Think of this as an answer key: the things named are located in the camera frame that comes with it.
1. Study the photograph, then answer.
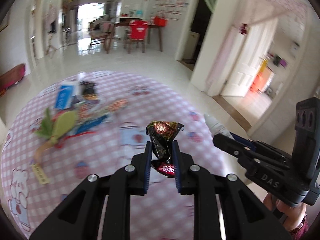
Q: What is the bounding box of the black candy wrapper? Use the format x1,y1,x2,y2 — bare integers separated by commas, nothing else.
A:
146,121,184,178

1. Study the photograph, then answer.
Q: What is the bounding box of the white small bottle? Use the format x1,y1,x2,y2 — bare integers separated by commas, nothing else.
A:
204,114,233,139

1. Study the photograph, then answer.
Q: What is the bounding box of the blue foil wrapper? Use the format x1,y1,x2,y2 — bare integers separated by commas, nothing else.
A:
72,114,111,135

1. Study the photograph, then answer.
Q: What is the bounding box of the dark snack wrapper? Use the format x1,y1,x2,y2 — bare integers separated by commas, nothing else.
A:
79,81,96,96

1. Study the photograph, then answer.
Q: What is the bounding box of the green plush plant toy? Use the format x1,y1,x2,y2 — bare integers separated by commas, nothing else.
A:
31,108,94,185

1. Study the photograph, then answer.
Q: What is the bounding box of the blue white carton box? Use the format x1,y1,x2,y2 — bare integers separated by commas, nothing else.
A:
54,81,79,110

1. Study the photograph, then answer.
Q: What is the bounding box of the person's right hand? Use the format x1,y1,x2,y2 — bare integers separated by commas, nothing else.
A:
263,193,307,231

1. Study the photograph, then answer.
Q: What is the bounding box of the pink curtain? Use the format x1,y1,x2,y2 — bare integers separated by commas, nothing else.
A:
207,26,246,96

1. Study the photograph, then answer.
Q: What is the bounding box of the pink checkered tablecloth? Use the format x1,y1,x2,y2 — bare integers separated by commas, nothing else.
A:
1,72,231,237

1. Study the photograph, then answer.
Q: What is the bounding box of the chair with red shirt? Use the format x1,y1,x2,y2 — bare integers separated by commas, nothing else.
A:
124,20,149,54

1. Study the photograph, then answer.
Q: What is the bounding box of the wooden chair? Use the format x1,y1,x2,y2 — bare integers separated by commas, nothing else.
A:
89,22,114,53

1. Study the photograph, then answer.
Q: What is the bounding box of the red basket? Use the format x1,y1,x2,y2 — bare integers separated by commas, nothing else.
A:
154,16,168,27

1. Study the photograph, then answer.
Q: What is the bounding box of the wooden dining table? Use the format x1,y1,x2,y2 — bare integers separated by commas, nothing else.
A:
106,20,163,54

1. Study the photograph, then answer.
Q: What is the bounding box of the pink low bench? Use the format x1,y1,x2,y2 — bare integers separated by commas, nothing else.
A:
0,63,25,92

